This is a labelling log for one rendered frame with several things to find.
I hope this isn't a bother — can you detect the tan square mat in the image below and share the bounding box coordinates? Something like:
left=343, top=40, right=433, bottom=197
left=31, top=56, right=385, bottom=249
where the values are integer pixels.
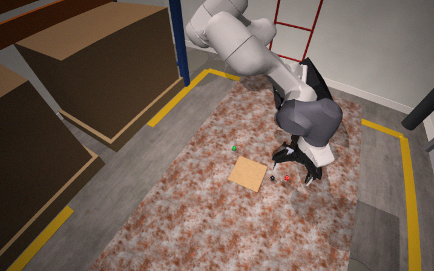
left=228, top=156, right=267, bottom=192

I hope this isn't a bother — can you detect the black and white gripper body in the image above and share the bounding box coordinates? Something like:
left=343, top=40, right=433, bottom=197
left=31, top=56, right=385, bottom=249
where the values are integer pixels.
left=292, top=145, right=313, bottom=165

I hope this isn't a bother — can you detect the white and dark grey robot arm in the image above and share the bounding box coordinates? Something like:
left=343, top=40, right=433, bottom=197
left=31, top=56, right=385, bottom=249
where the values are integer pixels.
left=186, top=0, right=343, bottom=167

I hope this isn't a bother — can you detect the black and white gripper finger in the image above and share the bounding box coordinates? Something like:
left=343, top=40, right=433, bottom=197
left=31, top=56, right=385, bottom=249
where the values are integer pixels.
left=272, top=146, right=300, bottom=172
left=303, top=161, right=322, bottom=186

